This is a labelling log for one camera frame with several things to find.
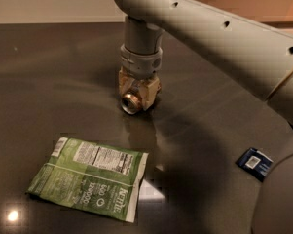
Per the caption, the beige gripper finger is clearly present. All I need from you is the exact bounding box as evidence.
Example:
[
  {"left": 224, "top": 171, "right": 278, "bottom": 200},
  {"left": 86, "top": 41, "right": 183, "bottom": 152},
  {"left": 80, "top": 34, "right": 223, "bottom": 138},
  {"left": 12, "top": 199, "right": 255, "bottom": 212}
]
[
  {"left": 118, "top": 67, "right": 137, "bottom": 96},
  {"left": 139, "top": 74, "right": 162, "bottom": 111}
]

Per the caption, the orange soda can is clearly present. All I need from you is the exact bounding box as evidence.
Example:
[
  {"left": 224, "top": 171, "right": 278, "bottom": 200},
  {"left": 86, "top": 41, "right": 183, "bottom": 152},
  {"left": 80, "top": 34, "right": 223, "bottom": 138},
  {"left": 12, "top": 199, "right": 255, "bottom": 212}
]
[{"left": 121, "top": 89, "right": 143, "bottom": 115}]

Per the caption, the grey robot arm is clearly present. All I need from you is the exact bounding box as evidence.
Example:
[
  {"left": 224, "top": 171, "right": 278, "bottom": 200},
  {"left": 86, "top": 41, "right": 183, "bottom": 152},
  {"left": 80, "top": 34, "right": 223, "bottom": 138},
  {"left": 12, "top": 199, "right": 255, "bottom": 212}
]
[{"left": 114, "top": 0, "right": 293, "bottom": 234}]

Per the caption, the green Kettle chips bag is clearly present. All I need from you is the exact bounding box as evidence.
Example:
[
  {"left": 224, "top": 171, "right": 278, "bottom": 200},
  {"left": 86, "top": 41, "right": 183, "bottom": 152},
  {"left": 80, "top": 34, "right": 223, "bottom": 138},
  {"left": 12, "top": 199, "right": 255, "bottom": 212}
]
[{"left": 27, "top": 137, "right": 148, "bottom": 223}]

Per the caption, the dark blue snack packet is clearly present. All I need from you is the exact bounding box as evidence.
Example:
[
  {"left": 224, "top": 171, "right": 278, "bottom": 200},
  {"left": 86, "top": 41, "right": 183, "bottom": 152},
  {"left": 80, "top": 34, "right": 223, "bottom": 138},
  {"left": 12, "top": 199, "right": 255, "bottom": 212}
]
[{"left": 236, "top": 147, "right": 274, "bottom": 182}]

